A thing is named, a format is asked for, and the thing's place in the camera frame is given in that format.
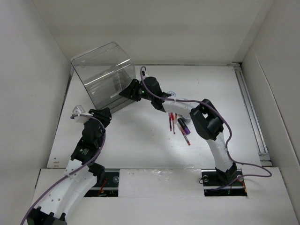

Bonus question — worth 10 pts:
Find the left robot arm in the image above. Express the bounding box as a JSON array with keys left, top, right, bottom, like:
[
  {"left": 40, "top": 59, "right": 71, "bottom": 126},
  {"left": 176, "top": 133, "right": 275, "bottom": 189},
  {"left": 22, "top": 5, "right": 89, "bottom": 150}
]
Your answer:
[{"left": 21, "top": 105, "right": 112, "bottom": 225}]

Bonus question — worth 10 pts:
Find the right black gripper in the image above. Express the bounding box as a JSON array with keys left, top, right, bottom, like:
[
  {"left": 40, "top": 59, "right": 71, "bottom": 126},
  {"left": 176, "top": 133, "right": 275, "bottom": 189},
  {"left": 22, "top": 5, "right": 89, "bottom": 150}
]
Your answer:
[{"left": 119, "top": 78, "right": 153, "bottom": 102}]

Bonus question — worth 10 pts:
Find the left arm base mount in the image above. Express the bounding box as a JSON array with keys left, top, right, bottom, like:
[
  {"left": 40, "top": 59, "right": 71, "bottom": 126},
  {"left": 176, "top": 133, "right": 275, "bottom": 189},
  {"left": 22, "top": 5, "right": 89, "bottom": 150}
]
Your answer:
[{"left": 85, "top": 169, "right": 120, "bottom": 197}]

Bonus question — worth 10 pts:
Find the aluminium rail right side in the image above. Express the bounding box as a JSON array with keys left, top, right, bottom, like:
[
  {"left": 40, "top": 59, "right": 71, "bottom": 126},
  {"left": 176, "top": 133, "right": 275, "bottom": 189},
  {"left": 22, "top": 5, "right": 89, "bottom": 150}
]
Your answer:
[{"left": 232, "top": 63, "right": 273, "bottom": 167}]

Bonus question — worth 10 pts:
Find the purple highlighter marker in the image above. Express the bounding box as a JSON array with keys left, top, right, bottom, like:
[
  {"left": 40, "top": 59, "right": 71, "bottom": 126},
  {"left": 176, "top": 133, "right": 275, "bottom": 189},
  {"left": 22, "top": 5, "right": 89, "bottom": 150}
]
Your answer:
[{"left": 177, "top": 118, "right": 190, "bottom": 135}]

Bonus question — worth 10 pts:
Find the red pen middle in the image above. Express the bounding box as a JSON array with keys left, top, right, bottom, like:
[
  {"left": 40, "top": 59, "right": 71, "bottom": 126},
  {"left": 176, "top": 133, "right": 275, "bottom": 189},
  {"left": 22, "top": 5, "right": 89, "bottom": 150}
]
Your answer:
[{"left": 171, "top": 113, "right": 176, "bottom": 134}]

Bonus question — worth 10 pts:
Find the red pen lower right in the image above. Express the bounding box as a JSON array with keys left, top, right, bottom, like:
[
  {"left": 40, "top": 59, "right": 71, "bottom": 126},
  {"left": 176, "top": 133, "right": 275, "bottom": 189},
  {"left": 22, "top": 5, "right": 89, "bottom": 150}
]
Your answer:
[{"left": 180, "top": 128, "right": 191, "bottom": 146}]

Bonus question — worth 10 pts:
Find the clear acrylic drawer organizer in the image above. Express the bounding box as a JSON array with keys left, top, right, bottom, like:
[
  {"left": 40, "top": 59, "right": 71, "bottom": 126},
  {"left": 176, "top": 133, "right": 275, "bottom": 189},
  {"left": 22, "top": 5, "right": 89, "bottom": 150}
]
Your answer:
[{"left": 71, "top": 42, "right": 136, "bottom": 113}]

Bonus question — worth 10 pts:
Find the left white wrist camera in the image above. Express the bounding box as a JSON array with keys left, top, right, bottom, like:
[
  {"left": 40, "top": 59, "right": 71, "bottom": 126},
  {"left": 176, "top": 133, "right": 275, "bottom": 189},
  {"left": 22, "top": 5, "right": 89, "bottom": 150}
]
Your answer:
[{"left": 71, "top": 105, "right": 85, "bottom": 119}]

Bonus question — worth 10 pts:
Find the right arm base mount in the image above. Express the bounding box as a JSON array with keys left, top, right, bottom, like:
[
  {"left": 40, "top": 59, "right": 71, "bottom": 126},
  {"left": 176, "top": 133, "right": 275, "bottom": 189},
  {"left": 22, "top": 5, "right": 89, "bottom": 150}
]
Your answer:
[{"left": 199, "top": 169, "right": 248, "bottom": 197}]

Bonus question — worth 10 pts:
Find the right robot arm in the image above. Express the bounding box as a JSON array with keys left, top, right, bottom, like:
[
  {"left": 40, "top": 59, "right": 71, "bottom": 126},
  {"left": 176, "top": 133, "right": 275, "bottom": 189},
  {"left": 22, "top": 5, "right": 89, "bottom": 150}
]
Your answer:
[{"left": 119, "top": 77, "right": 237, "bottom": 191}]

